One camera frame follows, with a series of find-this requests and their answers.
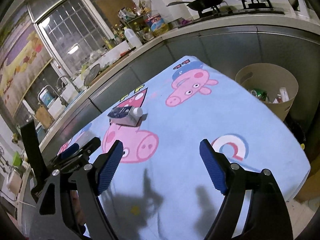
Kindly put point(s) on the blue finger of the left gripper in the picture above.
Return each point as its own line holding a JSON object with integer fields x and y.
{"x": 69, "y": 151}

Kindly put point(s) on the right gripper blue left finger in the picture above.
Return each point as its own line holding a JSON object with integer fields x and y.
{"x": 54, "y": 217}

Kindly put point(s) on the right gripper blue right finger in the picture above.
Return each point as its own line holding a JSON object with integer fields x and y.
{"x": 267, "y": 217}

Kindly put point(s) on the dark blue milk carton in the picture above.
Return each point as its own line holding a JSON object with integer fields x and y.
{"x": 127, "y": 115}

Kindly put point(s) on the white tissue pack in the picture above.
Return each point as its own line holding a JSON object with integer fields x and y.
{"x": 282, "y": 96}

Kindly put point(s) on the green snack bag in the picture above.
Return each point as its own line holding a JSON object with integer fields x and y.
{"x": 259, "y": 94}

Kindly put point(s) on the barred kitchen window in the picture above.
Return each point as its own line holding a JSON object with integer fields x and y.
{"x": 71, "y": 31}

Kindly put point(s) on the beige round trash bin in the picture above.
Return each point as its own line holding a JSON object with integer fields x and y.
{"x": 270, "y": 77}

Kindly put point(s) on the wooden cutting board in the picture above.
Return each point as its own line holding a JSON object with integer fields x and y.
{"x": 44, "y": 117}

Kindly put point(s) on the chrome sink faucet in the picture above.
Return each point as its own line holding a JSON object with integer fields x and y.
{"x": 48, "y": 94}

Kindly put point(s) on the round metal strainer lid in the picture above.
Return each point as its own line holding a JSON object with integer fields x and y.
{"x": 92, "y": 74}

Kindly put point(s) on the blue cartoon pig tablecloth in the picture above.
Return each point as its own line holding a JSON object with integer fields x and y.
{"x": 161, "y": 189}

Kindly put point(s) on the white plastic jug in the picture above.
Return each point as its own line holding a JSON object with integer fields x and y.
{"x": 132, "y": 38}

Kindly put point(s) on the cooking oil bottle blue label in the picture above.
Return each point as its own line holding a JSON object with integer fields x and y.
{"x": 156, "y": 23}

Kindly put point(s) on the grey cabinet fronts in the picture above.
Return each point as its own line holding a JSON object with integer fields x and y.
{"x": 226, "y": 49}

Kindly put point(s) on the black frying pan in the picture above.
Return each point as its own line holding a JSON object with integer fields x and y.
{"x": 198, "y": 5}

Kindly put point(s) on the gas stove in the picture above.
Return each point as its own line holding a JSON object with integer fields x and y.
{"x": 249, "y": 8}

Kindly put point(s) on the colourful fruit wall poster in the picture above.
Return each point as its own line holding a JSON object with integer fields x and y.
{"x": 23, "y": 57}

